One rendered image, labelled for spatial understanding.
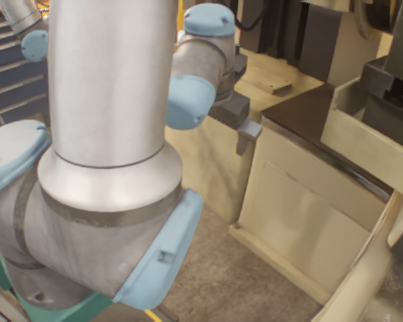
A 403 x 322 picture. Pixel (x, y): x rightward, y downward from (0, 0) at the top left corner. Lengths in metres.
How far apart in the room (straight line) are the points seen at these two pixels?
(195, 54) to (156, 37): 0.22
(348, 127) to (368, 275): 0.26
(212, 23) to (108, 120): 0.27
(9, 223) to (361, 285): 0.50
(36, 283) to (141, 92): 0.29
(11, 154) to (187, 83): 0.21
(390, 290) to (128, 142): 0.45
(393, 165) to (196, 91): 0.31
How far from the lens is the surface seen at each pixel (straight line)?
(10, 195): 0.28
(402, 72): 0.47
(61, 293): 0.40
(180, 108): 0.35
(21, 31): 0.71
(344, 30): 1.49
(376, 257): 0.58
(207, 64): 0.38
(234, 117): 0.53
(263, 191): 1.17
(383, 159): 0.47
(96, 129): 0.17
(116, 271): 0.22
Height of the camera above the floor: 1.10
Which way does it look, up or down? 38 degrees down
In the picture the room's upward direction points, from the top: 5 degrees clockwise
